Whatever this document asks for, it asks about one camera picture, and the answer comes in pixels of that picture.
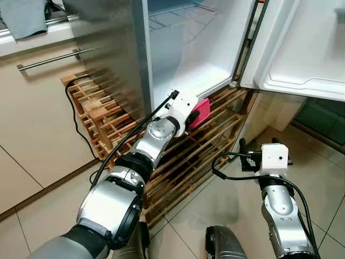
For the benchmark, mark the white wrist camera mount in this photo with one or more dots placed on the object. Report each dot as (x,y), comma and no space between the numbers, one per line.
(276,157)
(183,105)

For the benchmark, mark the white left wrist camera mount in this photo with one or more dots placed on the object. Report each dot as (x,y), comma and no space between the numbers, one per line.
(183,105)

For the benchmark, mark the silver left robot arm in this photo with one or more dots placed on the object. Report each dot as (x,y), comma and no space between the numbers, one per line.
(108,205)

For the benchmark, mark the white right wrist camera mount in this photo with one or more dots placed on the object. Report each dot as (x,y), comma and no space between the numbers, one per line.
(276,157)

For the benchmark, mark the wooden wine rack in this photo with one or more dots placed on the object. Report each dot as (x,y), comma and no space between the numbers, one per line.
(188,162)

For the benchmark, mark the robot right leg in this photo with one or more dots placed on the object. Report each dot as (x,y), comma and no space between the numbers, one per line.
(226,245)

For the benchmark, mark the pink box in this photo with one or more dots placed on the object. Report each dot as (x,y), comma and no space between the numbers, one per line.
(200,112)

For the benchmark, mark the grey cloth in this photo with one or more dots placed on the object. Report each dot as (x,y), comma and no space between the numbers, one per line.
(24,19)

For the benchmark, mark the stainless steel fridge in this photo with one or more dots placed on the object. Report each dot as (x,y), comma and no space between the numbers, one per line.
(188,54)

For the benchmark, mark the green glass sliding door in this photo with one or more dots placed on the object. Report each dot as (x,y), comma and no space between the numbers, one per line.
(323,118)

